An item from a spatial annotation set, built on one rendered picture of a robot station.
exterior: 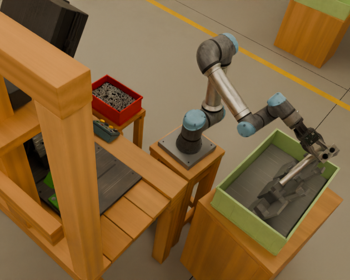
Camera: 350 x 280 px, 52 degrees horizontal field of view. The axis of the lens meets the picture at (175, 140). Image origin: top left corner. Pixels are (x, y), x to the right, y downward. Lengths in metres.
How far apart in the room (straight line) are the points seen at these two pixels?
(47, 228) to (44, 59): 0.67
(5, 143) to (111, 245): 0.73
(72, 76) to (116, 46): 3.59
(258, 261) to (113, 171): 0.85
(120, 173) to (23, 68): 1.16
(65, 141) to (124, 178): 1.03
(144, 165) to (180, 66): 2.35
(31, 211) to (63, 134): 0.57
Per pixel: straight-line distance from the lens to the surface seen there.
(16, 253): 2.74
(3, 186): 1.44
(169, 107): 3.57
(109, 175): 1.87
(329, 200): 2.23
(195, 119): 1.88
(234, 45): 1.76
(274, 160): 2.19
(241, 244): 1.89
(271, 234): 1.80
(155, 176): 1.87
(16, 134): 1.22
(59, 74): 0.77
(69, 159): 0.90
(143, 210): 1.78
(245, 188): 2.00
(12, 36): 0.89
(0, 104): 1.23
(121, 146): 1.99
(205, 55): 1.65
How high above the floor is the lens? 2.41
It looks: 47 degrees down
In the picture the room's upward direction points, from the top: 10 degrees clockwise
